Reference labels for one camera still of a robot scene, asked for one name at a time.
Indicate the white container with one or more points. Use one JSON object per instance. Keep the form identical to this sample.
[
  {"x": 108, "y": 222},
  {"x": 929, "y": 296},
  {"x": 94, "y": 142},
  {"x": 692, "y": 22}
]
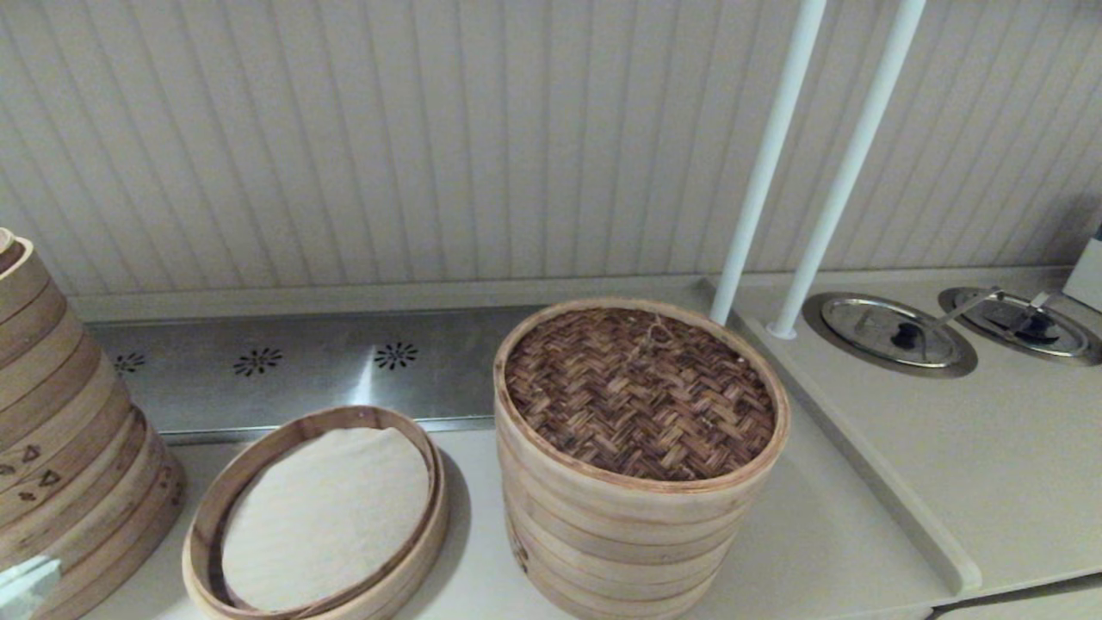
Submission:
[{"x": 1089, "y": 275}]

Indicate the perforated stainless steel panel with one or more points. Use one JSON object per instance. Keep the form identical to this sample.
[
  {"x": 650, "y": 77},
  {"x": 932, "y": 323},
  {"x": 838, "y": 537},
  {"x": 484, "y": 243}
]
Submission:
[{"x": 301, "y": 405}]

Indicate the tall bamboo steamer stack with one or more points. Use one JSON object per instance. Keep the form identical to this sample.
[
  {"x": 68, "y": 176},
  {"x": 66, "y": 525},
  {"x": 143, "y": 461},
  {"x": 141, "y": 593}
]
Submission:
[{"x": 60, "y": 448}]

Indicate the white metal pole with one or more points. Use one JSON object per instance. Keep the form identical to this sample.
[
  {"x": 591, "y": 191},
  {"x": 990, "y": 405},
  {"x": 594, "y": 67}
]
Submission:
[
  {"x": 848, "y": 172},
  {"x": 758, "y": 198}
]

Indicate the woven bamboo steamer lid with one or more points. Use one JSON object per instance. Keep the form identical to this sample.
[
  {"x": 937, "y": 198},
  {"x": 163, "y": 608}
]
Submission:
[{"x": 637, "y": 392}]

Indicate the right steel pot lid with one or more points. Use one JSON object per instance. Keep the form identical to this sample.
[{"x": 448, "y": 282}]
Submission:
[{"x": 947, "y": 303}]

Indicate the left steel pot lid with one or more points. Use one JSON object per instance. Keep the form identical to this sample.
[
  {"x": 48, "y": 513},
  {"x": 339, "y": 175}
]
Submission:
[{"x": 904, "y": 374}]

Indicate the bamboo steamer basket stack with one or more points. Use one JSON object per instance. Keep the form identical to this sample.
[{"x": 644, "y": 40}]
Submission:
[{"x": 620, "y": 568}]

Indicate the single bamboo steamer tray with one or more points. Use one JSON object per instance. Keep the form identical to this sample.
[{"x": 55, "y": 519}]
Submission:
[{"x": 433, "y": 534}]

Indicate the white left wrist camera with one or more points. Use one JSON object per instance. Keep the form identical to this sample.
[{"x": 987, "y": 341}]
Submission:
[{"x": 26, "y": 590}]

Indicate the steel pot lid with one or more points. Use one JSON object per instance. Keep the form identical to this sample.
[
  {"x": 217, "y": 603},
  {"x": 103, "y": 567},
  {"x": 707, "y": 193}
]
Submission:
[
  {"x": 947, "y": 303},
  {"x": 904, "y": 374}
]

